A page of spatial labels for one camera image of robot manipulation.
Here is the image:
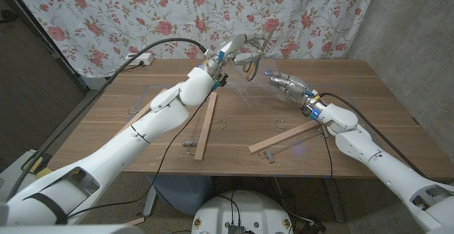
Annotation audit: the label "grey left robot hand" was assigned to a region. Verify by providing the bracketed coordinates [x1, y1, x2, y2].
[215, 30, 273, 66]

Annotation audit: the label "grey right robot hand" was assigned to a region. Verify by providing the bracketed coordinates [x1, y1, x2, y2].
[264, 69, 317, 104]

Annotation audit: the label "grey orange handled scissors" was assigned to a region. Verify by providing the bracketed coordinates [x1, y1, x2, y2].
[242, 29, 277, 83]

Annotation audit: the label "transparent cling film sheet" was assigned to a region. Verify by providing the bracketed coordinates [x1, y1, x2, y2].
[204, 57, 290, 107]

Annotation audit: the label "wooden clip hanger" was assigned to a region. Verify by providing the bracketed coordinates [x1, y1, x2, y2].
[182, 91, 228, 162]
[248, 119, 329, 165]
[115, 88, 169, 138]

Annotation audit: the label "white power strip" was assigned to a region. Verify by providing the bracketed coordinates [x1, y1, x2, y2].
[124, 52, 155, 67]

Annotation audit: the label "grey table leg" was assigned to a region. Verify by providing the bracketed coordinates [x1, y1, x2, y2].
[323, 177, 345, 223]

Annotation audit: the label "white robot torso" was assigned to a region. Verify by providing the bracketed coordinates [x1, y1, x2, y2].
[191, 190, 294, 234]

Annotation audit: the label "floral rose print curtain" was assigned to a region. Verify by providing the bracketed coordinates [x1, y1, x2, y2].
[5, 0, 380, 78]

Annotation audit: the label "black power adapter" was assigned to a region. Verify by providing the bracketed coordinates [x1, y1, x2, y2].
[301, 219, 326, 234]

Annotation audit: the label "grey blue bin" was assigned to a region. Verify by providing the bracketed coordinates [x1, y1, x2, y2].
[145, 174, 214, 216]

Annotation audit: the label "white table leg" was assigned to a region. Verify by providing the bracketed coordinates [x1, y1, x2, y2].
[143, 183, 160, 218]

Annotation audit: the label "small wooden strip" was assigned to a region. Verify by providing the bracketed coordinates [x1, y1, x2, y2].
[122, 217, 145, 227]

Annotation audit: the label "dark perforated partition panel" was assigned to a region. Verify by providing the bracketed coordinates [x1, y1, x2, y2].
[0, 0, 88, 164]

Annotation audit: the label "black yellow floor pedal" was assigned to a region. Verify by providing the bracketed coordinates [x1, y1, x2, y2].
[20, 151, 54, 179]

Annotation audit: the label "white robot chest shell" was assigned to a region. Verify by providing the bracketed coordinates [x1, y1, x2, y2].
[0, 224, 145, 234]

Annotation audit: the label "white floor board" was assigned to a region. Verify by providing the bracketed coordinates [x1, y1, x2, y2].
[0, 148, 54, 201]

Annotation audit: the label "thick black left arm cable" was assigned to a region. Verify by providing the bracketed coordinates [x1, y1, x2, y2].
[5, 37, 209, 201]

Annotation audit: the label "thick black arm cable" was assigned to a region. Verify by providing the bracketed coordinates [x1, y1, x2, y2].
[319, 91, 428, 180]
[5, 37, 209, 201]

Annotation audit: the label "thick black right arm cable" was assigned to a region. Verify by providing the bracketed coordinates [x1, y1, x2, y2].
[319, 91, 428, 180]

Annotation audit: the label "black power strip cable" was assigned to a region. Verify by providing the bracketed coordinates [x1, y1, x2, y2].
[116, 60, 145, 74]

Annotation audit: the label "black torso cable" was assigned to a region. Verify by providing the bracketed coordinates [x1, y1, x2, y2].
[216, 190, 243, 226]

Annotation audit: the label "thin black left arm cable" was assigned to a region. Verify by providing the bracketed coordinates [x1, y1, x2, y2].
[65, 88, 216, 221]

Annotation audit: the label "black partition frame post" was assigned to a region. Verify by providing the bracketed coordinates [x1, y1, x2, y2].
[0, 0, 90, 94]

